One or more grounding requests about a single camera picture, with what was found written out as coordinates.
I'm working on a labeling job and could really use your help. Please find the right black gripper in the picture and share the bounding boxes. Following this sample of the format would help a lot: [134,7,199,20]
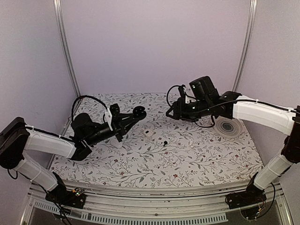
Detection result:
[165,99,211,123]

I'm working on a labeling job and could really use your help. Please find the right aluminium frame post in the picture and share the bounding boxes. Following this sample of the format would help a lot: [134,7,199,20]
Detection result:
[232,0,258,92]

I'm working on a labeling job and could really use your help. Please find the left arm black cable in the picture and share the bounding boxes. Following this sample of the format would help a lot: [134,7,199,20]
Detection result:
[69,95,110,120]

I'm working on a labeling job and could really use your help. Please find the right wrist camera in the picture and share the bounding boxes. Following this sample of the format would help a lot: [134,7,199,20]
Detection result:
[178,84,197,104]

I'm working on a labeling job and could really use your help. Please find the closed white charging case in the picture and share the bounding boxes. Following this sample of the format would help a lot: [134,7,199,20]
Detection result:
[111,140,123,148]

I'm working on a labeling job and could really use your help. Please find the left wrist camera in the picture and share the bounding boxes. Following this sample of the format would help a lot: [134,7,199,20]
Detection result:
[104,103,120,124]

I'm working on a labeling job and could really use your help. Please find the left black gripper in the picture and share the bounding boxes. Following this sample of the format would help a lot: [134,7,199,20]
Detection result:
[85,113,138,146]

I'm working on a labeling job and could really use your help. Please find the open white charging case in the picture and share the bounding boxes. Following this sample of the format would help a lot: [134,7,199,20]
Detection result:
[142,129,153,137]

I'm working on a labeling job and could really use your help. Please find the striped ceramic saucer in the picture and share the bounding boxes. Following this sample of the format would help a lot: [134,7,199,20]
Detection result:
[213,117,243,138]

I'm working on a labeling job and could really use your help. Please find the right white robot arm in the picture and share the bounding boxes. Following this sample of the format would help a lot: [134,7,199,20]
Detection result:
[166,76,300,209]

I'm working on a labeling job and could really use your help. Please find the left aluminium frame post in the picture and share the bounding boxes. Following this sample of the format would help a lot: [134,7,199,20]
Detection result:
[53,0,81,97]

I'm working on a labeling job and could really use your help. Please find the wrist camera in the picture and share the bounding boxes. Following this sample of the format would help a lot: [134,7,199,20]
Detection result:
[178,84,197,104]
[104,103,120,124]

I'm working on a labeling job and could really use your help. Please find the aluminium frame post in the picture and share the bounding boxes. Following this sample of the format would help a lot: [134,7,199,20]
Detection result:
[232,0,258,92]
[53,0,81,97]

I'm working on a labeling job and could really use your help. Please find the black earbud charging case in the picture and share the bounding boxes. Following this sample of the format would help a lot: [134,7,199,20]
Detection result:
[133,106,147,120]

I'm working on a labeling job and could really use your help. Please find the floral patterned table mat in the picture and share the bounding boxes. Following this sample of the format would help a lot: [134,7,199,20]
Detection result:
[50,93,263,188]

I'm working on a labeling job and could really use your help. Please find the front aluminium rail base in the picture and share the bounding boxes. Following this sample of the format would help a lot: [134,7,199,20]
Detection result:
[20,180,293,225]

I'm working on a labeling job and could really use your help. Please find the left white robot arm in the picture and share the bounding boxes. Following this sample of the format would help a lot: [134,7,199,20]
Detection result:
[0,107,146,209]

